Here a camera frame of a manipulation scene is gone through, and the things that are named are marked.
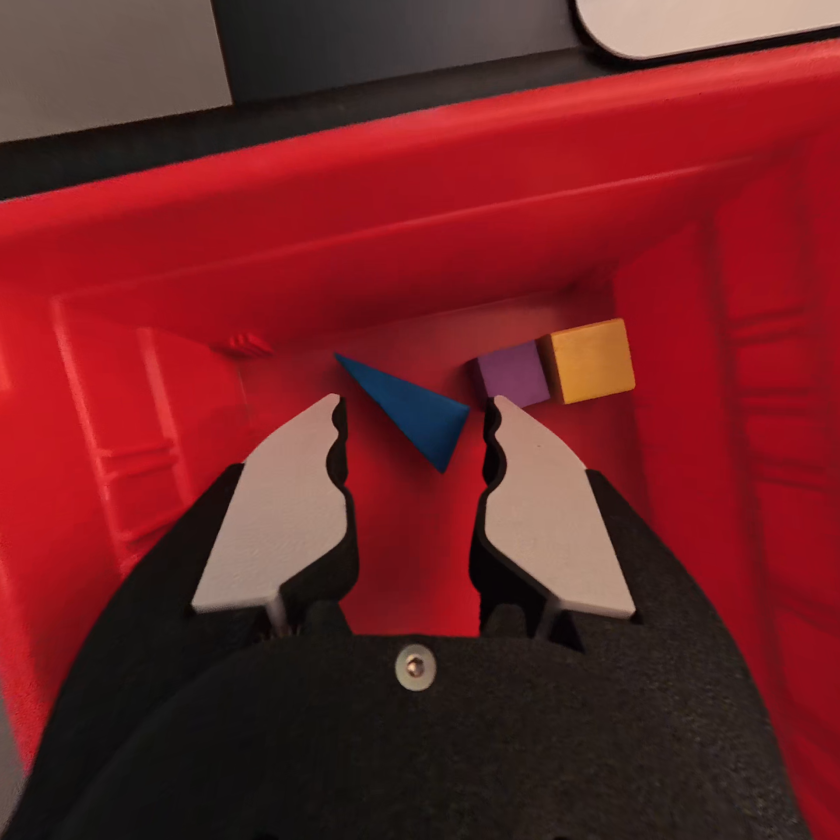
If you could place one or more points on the orange wooden block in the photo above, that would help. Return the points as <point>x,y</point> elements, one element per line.
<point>590,361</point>

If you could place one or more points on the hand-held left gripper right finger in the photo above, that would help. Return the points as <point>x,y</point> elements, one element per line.
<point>554,531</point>

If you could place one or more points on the blue wooden triangle block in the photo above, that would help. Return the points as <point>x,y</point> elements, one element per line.
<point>413,413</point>

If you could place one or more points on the purple wooden block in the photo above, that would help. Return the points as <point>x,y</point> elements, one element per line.
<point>515,374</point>

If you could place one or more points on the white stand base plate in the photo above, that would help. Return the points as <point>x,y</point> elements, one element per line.
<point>709,26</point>

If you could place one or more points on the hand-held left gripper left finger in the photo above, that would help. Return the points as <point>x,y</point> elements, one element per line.
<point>275,525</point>

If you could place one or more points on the red plastic bin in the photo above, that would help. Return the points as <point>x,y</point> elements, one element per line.
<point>197,262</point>

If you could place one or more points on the dark flat pad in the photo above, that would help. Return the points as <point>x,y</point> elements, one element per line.
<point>394,46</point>

